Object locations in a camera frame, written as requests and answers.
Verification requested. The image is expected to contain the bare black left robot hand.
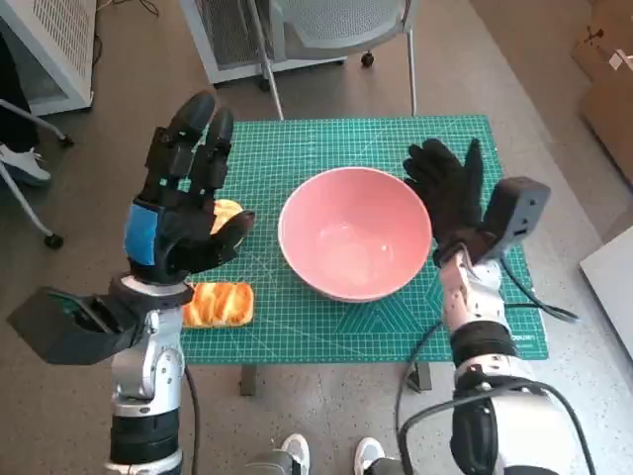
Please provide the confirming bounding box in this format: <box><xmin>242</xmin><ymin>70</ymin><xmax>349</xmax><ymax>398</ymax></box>
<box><xmin>122</xmin><ymin>90</ymin><xmax>257</xmax><ymax>286</ymax></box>

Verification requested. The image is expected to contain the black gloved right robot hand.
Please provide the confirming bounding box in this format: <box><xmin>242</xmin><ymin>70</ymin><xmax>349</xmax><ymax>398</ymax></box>
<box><xmin>403</xmin><ymin>138</ymin><xmax>498</xmax><ymax>263</ymax></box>

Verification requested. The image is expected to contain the round yellow bread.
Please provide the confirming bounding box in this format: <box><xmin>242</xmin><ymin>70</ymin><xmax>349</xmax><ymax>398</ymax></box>
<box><xmin>210</xmin><ymin>198</ymin><xmax>246</xmax><ymax>251</ymax></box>

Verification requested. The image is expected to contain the rectangular twisted bread loaf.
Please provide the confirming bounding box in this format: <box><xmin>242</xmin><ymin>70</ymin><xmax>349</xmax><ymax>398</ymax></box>
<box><xmin>181</xmin><ymin>280</ymin><xmax>255</xmax><ymax>329</ymax></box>

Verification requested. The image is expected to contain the pink bowl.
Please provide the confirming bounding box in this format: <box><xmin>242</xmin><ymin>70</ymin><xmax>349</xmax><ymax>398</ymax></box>
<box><xmin>277</xmin><ymin>166</ymin><xmax>434</xmax><ymax>304</ymax></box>

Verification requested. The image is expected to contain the chair with grey legs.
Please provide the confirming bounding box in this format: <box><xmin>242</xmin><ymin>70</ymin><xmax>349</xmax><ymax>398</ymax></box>
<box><xmin>0</xmin><ymin>97</ymin><xmax>75</xmax><ymax>248</ymax></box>

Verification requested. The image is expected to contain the green cutting mat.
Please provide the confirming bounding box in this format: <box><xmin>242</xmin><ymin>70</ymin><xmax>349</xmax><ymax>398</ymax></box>
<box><xmin>178</xmin><ymin>115</ymin><xmax>550</xmax><ymax>366</ymax></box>

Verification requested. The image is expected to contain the white board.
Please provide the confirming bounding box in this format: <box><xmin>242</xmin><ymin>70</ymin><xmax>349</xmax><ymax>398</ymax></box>
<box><xmin>579</xmin><ymin>225</ymin><xmax>633</xmax><ymax>365</ymax></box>

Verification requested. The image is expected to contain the person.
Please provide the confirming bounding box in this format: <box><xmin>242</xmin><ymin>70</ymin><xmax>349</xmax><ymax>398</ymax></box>
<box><xmin>0</xmin><ymin>29</ymin><xmax>52</xmax><ymax>185</ymax></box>

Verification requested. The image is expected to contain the grey mesh chair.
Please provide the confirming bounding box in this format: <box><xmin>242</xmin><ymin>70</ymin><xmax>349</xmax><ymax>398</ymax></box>
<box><xmin>246</xmin><ymin>0</ymin><xmax>420</xmax><ymax>120</ymax></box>

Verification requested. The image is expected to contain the white perforated metal cabinet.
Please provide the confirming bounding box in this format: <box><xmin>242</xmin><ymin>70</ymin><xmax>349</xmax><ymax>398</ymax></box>
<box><xmin>0</xmin><ymin>0</ymin><xmax>95</xmax><ymax>118</ymax></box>

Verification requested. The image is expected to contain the white sneaker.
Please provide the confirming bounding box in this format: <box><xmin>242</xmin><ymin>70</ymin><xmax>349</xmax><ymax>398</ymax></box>
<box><xmin>354</xmin><ymin>435</ymin><xmax>387</xmax><ymax>475</ymax></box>
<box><xmin>280</xmin><ymin>433</ymin><xmax>313</xmax><ymax>475</ymax></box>

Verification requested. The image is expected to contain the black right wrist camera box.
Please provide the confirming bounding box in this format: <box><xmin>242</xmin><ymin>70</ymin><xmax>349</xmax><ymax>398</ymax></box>
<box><xmin>478</xmin><ymin>177</ymin><xmax>552</xmax><ymax>261</ymax></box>

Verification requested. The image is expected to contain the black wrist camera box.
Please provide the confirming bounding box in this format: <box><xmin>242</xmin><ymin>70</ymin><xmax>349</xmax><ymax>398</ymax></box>
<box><xmin>7</xmin><ymin>286</ymin><xmax>149</xmax><ymax>366</ymax></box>
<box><xmin>478</xmin><ymin>177</ymin><xmax>552</xmax><ymax>261</ymax></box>

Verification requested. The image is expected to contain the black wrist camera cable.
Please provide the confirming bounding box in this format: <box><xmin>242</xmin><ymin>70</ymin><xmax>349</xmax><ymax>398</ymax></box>
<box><xmin>501</xmin><ymin>259</ymin><xmax>585</xmax><ymax>326</ymax></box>

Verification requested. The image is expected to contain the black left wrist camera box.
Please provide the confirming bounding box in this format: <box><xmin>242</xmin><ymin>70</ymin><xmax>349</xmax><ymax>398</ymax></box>
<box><xmin>7</xmin><ymin>286</ymin><xmax>149</xmax><ymax>366</ymax></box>

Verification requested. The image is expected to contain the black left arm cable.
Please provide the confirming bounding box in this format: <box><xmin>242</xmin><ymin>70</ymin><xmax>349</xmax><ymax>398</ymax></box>
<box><xmin>183</xmin><ymin>365</ymin><xmax>203</xmax><ymax>475</ymax></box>

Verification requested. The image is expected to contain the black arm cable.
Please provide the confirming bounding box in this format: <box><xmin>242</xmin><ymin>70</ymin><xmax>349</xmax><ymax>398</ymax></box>
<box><xmin>183</xmin><ymin>365</ymin><xmax>203</xmax><ymax>475</ymax></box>
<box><xmin>394</xmin><ymin>319</ymin><xmax>597</xmax><ymax>475</ymax></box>

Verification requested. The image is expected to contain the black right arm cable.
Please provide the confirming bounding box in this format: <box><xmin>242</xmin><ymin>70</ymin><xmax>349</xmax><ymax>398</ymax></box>
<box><xmin>394</xmin><ymin>319</ymin><xmax>597</xmax><ymax>475</ymax></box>

